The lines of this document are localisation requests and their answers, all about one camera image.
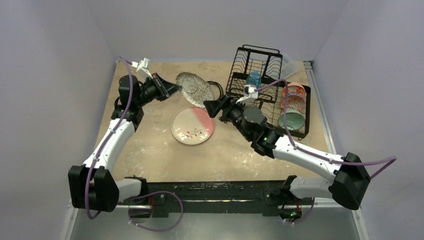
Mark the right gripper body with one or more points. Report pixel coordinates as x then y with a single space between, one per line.
224 110

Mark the pink and cream plate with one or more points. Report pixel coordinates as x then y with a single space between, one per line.
192 126

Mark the black wire dish rack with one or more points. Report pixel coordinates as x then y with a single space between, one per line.
268 62

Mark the red geometric pattern bowl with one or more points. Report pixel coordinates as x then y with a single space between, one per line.
294 101

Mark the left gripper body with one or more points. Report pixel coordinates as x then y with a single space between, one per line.
153 89

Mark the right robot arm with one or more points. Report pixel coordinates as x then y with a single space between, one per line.
343 178

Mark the mint green bowl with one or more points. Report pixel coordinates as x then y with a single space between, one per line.
292 119

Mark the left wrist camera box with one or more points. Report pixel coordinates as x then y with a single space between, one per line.
142 68

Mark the blue polka dot mug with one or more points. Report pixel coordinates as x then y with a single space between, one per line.
254 78

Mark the grey speckled plate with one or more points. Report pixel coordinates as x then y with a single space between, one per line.
194 89

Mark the red floral bowl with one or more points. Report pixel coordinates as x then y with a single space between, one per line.
295 88

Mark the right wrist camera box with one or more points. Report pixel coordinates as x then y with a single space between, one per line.
250 94

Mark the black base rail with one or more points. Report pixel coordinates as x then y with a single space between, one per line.
270 198

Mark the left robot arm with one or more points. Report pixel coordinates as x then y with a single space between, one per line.
91 184

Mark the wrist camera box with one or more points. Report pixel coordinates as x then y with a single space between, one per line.
142 68
250 94

